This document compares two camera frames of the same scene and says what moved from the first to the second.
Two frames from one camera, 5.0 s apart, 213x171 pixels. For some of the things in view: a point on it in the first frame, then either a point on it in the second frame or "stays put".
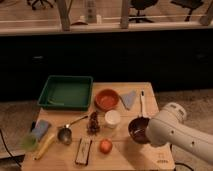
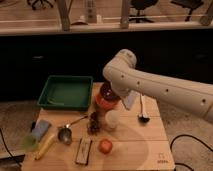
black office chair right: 189,4 stays put
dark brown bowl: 138,129 to 108,91
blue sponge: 40,129 stays put
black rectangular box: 83,151 stays put
